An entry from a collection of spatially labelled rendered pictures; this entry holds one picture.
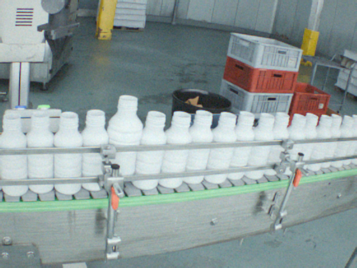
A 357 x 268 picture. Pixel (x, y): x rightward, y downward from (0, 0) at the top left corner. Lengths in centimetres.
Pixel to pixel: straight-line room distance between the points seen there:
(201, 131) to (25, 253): 47
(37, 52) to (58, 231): 67
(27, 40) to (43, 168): 60
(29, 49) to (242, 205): 83
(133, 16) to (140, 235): 963
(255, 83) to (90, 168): 250
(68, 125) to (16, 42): 60
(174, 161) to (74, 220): 25
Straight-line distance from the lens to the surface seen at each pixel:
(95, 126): 70
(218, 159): 84
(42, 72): 444
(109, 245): 75
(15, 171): 71
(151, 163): 76
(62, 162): 71
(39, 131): 69
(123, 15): 1021
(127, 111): 71
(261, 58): 307
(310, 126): 101
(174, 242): 89
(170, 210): 82
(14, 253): 80
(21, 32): 122
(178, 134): 76
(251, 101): 314
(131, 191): 79
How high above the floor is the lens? 143
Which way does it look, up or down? 23 degrees down
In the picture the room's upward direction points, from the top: 11 degrees clockwise
